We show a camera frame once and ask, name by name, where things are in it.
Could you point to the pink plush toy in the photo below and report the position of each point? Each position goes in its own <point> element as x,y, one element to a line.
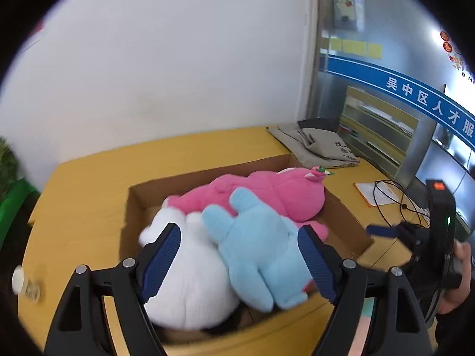
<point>267,196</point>

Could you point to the white plush toy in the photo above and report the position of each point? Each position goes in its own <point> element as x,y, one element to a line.
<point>185,285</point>

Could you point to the beige printed cloth bag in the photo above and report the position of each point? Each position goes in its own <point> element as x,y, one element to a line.
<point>330,148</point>

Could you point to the red round window stickers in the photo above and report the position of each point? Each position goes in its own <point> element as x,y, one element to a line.
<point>447,42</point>

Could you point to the cartoon wall poster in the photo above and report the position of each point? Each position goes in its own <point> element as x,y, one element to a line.
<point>347,3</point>

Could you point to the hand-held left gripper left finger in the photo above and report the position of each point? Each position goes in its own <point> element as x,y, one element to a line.
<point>165,256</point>

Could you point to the clear plastic bottle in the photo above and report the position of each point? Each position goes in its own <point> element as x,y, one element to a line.
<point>24,285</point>

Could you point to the cardboard box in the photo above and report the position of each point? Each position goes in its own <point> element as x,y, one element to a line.
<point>156,193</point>

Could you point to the grey cloth bag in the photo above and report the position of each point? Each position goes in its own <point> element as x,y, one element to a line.
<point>289,137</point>

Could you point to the black bag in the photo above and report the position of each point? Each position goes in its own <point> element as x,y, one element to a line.
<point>317,123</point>

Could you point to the person's right hand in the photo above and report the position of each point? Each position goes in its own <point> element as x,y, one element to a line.
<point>462,257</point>

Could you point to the green potted plant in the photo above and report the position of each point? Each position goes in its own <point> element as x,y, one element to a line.
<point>7,155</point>

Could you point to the yellow display rack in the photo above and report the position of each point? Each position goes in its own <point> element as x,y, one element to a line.
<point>374,126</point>

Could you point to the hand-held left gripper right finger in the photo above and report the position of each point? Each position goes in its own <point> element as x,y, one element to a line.
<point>315,263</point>

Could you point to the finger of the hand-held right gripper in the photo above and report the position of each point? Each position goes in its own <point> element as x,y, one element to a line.
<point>380,230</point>

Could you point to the blue banner strip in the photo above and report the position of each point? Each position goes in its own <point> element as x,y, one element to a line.
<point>408,89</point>

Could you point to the row of yellow sticky notes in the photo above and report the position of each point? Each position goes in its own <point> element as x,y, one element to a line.
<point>352,47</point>

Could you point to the light blue plush toy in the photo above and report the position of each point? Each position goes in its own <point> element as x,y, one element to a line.
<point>256,256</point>

